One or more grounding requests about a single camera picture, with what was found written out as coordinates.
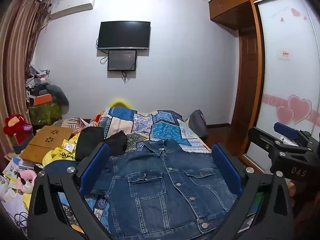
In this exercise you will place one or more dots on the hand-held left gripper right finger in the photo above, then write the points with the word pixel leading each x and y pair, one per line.
pixel 226 170

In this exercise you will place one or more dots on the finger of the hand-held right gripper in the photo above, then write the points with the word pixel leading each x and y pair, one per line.
pixel 262 141
pixel 286 129

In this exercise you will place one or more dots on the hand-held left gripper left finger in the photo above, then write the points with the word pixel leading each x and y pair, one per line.
pixel 93 166

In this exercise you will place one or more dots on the blue denim jacket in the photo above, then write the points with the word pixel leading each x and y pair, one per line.
pixel 160 187

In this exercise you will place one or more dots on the large folded black garment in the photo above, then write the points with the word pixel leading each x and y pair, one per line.
pixel 88 142

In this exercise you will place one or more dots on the small folded black garment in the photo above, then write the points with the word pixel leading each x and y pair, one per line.
pixel 116 142

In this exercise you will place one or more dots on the yellow printed garment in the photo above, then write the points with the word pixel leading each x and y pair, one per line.
pixel 60 153

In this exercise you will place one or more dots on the striped beige cloth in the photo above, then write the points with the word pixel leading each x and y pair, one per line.
pixel 71 123

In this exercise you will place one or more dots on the dark backpack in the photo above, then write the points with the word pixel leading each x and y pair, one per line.
pixel 198 123

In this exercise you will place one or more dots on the wooden laptop table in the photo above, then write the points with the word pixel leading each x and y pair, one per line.
pixel 46 140

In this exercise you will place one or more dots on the frosted door with pink hearts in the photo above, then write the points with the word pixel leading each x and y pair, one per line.
pixel 287 62

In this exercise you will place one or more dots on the yellow plush toy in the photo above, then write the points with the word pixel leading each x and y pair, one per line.
pixel 120 103

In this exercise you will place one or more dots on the pink plush toy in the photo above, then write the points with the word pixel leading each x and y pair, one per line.
pixel 26 176

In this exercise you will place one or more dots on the blue patchwork blanket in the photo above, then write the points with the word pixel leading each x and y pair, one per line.
pixel 160 125

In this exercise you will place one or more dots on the dark grey-green cushion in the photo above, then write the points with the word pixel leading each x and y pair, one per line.
pixel 58 93

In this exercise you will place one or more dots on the brown wooden wardrobe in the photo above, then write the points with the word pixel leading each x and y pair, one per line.
pixel 240 62

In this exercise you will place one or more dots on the orange box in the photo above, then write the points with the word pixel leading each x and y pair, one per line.
pixel 42 99

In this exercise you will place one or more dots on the red plush toy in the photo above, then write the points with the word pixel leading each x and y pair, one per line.
pixel 16 125

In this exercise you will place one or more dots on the white plastic bag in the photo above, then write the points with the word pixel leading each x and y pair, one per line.
pixel 12 200

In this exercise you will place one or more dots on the pile of clutter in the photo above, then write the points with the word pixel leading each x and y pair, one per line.
pixel 37 80

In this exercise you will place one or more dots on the striped brown curtain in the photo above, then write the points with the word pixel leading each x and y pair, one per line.
pixel 17 62

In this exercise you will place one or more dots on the white air conditioner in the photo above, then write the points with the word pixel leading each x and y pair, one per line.
pixel 72 5

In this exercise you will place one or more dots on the small wall monitor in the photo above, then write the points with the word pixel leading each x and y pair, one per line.
pixel 121 60

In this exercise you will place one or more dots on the large wall television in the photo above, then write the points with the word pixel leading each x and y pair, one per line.
pixel 123 35

